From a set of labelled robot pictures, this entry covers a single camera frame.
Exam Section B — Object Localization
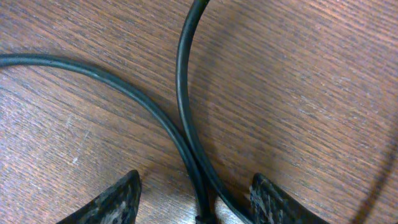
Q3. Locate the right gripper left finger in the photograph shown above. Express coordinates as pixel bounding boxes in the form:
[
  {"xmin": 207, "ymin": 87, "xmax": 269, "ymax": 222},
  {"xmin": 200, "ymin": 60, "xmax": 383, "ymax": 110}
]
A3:
[{"xmin": 57, "ymin": 170, "xmax": 142, "ymax": 224}]

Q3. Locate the black cable bundle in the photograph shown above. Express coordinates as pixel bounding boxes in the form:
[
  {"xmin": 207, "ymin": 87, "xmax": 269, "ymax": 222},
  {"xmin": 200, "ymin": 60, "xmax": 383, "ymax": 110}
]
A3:
[{"xmin": 0, "ymin": 0, "xmax": 256, "ymax": 224}]

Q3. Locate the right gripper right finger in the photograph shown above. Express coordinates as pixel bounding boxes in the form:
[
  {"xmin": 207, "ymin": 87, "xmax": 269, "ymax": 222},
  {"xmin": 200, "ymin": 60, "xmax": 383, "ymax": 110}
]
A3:
[{"xmin": 249, "ymin": 173, "xmax": 328, "ymax": 224}]

